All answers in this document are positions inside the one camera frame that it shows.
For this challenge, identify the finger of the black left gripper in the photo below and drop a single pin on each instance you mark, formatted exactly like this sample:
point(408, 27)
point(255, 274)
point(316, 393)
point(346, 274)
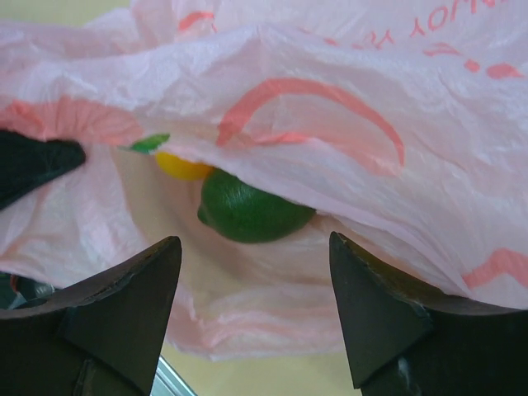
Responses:
point(27, 164)

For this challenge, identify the pink plastic bag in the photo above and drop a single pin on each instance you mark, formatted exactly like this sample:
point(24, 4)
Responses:
point(402, 123)

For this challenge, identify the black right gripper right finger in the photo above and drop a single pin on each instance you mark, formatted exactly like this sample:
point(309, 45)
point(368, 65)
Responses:
point(405, 337)

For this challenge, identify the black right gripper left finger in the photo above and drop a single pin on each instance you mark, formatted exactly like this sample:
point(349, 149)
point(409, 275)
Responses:
point(100, 336)

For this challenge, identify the yellow fruit in bag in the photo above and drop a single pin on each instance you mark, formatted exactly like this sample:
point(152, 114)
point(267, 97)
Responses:
point(181, 169)

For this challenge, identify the aluminium table rail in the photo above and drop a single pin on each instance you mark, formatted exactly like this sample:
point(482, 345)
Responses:
point(167, 382)

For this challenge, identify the dark green lime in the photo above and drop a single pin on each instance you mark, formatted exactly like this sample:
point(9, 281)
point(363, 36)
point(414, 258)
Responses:
point(245, 214)

